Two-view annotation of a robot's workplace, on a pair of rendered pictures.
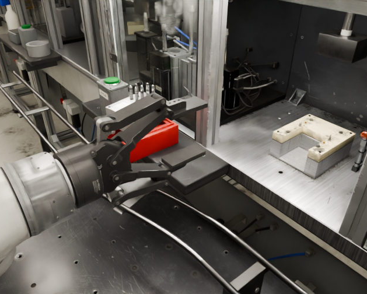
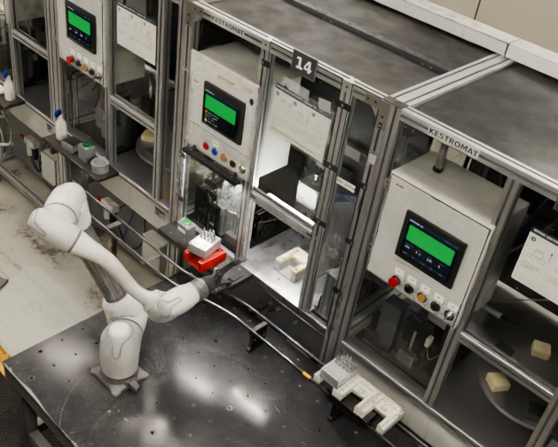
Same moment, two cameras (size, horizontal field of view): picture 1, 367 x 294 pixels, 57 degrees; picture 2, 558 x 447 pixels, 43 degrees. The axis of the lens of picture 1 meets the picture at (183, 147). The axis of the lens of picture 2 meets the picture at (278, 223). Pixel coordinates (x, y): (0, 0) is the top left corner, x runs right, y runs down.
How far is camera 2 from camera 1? 2.55 m
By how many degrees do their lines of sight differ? 11
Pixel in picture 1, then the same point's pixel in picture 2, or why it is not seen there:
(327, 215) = (294, 300)
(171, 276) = (221, 331)
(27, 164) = (197, 282)
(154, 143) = (214, 262)
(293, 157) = (286, 271)
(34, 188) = (201, 289)
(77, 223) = not seen: hidden behind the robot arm
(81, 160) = (210, 280)
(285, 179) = (279, 283)
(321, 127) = (301, 255)
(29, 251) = not seen: hidden behind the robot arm
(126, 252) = (194, 320)
